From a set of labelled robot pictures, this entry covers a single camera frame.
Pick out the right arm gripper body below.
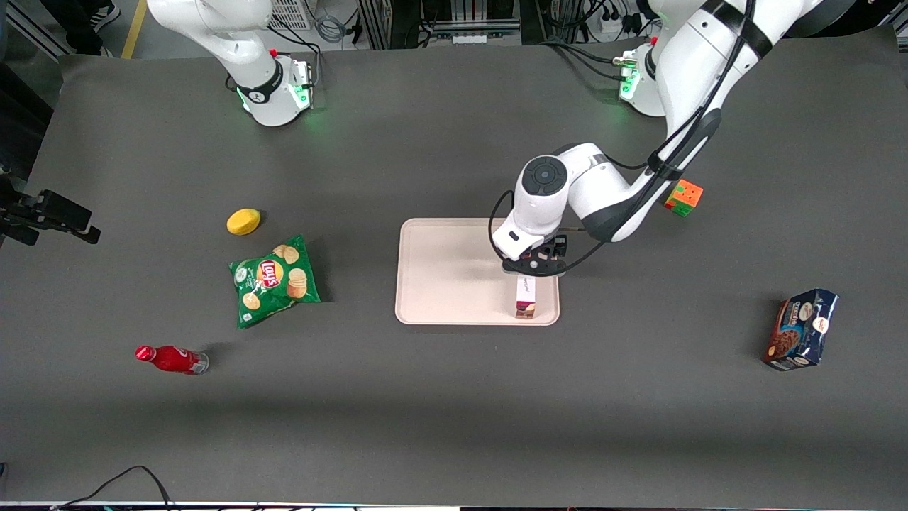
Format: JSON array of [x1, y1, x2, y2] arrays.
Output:
[[0, 195, 45, 247]]

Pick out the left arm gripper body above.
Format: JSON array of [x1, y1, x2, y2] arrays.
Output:
[[493, 219, 568, 262]]

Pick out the red plaid cookie box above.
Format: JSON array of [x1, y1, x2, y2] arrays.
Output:
[[515, 275, 538, 320]]

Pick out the pale pink plastic tray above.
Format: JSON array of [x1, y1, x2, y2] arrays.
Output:
[[394, 217, 561, 326]]

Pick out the blue cookie box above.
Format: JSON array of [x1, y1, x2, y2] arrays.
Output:
[[764, 288, 840, 372]]

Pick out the white vented box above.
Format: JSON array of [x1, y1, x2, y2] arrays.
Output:
[[268, 0, 314, 31]]

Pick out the red soda bottle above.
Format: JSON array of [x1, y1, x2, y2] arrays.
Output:
[[135, 345, 210, 375]]

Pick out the orange green puzzle cube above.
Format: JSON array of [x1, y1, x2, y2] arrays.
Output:
[[664, 179, 704, 218]]

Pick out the yellow lemon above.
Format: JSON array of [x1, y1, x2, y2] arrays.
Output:
[[226, 208, 262, 236]]

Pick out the green Lay's chips bag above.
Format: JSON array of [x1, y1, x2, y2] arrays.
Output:
[[228, 234, 321, 329]]

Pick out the black shoe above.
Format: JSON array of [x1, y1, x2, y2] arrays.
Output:
[[91, 0, 121, 33]]

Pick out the white power strip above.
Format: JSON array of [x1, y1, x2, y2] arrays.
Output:
[[599, 11, 643, 36]]

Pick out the black left base cables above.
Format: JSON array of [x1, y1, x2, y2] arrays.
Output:
[[539, 39, 629, 80]]

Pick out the thin black table cable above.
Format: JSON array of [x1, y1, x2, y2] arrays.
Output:
[[50, 465, 178, 511]]

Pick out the black arm-mounted cable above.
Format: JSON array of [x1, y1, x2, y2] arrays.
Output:
[[488, 0, 754, 274]]

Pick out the black metal rack frame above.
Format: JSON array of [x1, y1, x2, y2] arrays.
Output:
[[357, 0, 540, 49]]

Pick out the grey coiled cable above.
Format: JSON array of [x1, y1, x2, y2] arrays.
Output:
[[314, 11, 348, 43]]

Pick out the black right base cable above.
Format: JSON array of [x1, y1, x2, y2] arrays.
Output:
[[270, 21, 323, 89]]

